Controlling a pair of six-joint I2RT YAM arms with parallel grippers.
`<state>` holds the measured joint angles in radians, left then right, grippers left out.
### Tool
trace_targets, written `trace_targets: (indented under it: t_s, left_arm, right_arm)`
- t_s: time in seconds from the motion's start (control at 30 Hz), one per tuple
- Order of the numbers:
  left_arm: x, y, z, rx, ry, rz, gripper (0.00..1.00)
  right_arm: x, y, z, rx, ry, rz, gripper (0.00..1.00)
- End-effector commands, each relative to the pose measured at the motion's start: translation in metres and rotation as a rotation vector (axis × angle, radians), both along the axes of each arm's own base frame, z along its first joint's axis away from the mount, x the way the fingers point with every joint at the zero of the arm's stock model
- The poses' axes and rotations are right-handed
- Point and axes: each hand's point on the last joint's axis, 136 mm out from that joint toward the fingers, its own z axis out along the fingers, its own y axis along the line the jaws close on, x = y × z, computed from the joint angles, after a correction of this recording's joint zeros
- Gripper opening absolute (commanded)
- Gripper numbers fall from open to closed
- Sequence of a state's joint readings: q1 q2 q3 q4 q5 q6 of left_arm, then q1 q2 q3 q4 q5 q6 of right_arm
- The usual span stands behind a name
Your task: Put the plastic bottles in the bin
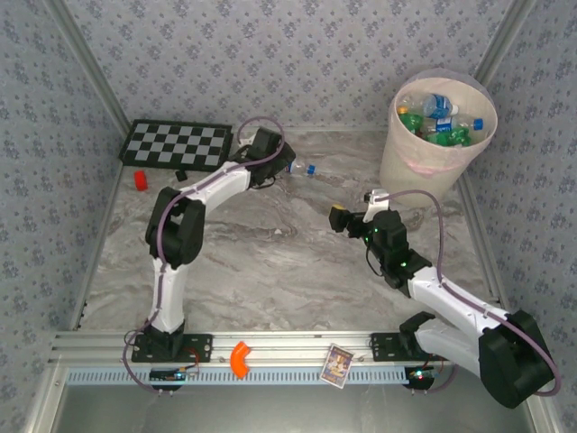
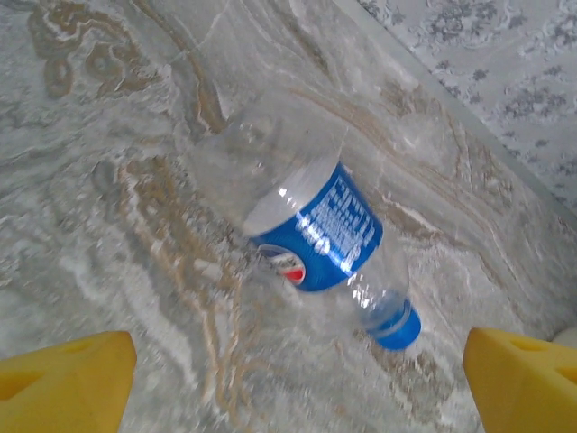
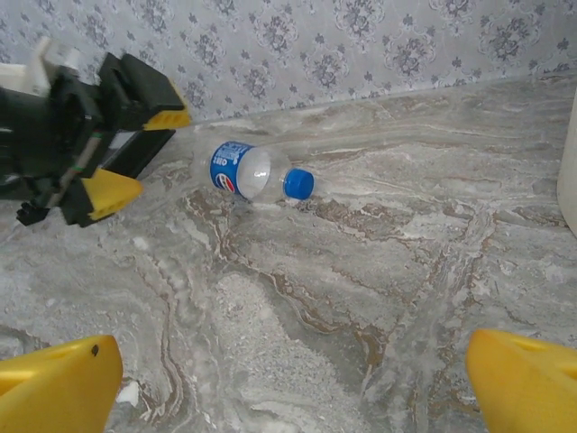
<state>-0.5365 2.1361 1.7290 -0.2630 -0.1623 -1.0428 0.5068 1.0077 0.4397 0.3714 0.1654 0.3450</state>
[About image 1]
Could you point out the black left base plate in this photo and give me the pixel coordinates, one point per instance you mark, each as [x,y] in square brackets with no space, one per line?
[198,347]

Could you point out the small red cup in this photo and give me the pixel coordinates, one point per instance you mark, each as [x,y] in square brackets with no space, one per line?
[140,180]

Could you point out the black grey chessboard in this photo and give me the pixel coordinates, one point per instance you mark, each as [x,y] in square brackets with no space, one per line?
[176,144]

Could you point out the orange elbow pipe piece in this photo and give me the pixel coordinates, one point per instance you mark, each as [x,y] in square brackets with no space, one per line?
[238,361]

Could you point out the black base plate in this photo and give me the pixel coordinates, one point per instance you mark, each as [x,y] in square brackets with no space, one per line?
[383,347]
[198,347]

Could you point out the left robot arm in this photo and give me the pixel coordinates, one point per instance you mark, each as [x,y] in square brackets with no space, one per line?
[169,297]

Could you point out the cream waste bin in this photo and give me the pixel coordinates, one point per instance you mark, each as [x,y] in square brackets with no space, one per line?
[414,176]

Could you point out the left circuit board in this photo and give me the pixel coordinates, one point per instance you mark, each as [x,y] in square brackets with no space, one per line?
[169,374]

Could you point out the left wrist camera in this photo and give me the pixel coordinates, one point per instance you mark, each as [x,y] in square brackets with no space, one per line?
[245,142]

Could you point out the right circuit board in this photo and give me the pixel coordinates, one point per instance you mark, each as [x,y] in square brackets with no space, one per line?
[419,374]

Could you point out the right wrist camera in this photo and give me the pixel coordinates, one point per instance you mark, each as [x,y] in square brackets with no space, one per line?
[376,205]

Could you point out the clear bottle blue Pepsi label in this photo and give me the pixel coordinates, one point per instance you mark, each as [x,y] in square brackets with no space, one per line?
[310,169]

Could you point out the small black object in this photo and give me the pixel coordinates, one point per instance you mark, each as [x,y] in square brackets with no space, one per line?
[181,175]

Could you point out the circuit board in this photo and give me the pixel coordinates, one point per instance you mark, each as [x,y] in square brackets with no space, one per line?
[169,374]
[419,374]

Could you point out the aluminium corner post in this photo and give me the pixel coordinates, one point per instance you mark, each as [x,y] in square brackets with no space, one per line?
[505,36]
[94,67]

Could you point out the picture card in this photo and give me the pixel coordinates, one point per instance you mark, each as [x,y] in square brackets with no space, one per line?
[336,364]

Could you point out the clear blue-label blue-cap bottle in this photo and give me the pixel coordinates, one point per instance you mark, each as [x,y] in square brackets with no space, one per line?
[444,125]

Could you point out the aluminium crossbar rail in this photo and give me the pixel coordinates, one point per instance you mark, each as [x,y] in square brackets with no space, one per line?
[288,347]

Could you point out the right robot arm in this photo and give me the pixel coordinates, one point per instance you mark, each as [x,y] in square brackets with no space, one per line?
[451,293]

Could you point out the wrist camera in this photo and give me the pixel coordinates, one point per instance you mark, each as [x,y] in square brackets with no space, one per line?
[376,205]
[245,142]

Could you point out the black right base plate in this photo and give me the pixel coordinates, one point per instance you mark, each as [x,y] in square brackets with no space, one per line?
[383,347]

